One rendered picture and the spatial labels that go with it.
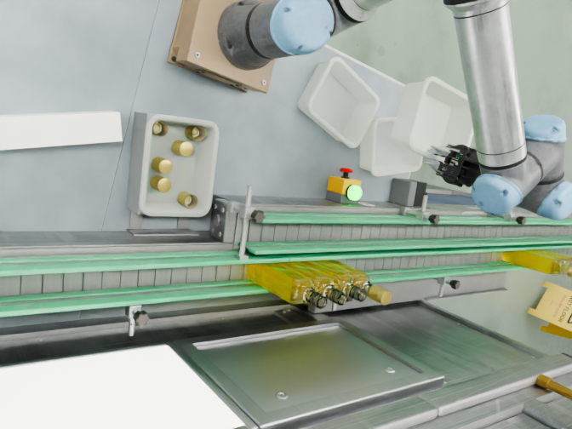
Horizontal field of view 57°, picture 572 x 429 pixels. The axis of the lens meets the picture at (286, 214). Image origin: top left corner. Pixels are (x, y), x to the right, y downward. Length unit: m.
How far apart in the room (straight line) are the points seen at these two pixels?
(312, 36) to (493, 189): 0.45
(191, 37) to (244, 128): 0.30
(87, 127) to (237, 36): 0.36
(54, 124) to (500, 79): 0.82
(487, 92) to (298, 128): 0.72
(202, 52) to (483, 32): 0.61
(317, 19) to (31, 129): 0.60
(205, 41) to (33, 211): 0.51
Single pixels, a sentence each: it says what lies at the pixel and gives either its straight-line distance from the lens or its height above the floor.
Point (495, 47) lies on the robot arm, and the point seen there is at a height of 1.46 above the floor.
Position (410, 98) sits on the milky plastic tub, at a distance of 1.26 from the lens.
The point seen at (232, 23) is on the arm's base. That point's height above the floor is 0.89.
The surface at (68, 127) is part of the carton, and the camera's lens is 1.14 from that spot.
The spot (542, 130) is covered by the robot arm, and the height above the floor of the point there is 1.44.
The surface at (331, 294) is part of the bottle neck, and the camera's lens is 1.15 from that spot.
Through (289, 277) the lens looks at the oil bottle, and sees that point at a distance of 1.16.
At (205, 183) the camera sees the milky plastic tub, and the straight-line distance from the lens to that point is 1.25.
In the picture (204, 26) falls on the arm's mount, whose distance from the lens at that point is 1.21.
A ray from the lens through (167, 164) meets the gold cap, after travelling 1.21.
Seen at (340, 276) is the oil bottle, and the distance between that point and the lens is 1.22.
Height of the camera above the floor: 1.92
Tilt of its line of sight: 52 degrees down
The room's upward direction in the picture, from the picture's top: 110 degrees clockwise
